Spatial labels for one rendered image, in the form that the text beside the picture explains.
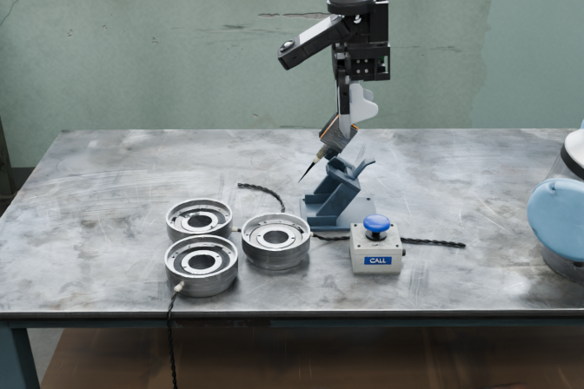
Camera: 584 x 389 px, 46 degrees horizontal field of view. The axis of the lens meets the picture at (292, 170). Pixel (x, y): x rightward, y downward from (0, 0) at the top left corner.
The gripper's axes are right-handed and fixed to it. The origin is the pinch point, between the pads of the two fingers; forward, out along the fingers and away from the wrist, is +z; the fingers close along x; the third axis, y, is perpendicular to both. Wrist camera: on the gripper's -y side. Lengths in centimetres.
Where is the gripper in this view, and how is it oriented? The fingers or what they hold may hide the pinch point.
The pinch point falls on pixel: (341, 127)
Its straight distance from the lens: 109.3
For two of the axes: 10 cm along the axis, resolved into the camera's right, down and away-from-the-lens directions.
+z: 0.7, 8.8, 4.7
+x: -0.3, -4.7, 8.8
